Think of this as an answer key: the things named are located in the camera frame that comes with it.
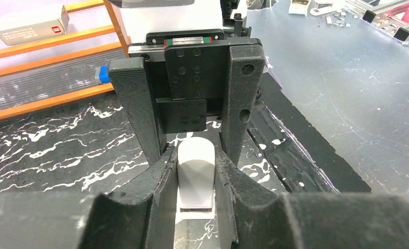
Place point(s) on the small white stapler remover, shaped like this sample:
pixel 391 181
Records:
pixel 196 178

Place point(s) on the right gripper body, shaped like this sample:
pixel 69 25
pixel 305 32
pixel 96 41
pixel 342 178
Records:
pixel 188 72

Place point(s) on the blue item on rack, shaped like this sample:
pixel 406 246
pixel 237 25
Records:
pixel 101 75

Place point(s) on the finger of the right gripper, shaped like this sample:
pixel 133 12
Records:
pixel 245 69
pixel 131 81

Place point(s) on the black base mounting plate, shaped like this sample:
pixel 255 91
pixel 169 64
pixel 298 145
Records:
pixel 302 159

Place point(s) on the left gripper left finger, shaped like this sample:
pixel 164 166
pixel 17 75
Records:
pixel 140 214

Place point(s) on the orange wooden rack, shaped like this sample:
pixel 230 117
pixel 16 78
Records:
pixel 117 26

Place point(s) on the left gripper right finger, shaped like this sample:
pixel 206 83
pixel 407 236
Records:
pixel 251 216

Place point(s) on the white box on rack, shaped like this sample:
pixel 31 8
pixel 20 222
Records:
pixel 34 24

